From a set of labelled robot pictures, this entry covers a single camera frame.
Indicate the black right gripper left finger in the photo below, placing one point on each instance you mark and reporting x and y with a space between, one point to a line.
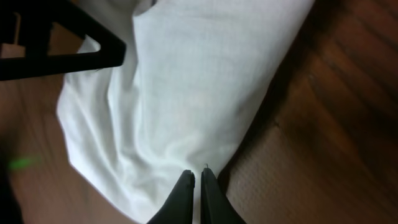
178 207

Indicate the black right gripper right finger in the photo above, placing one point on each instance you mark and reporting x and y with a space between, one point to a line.
215 207

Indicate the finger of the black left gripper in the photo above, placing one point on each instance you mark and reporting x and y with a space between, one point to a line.
27 26

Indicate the white printed t-shirt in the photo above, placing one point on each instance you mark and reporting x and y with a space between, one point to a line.
193 78

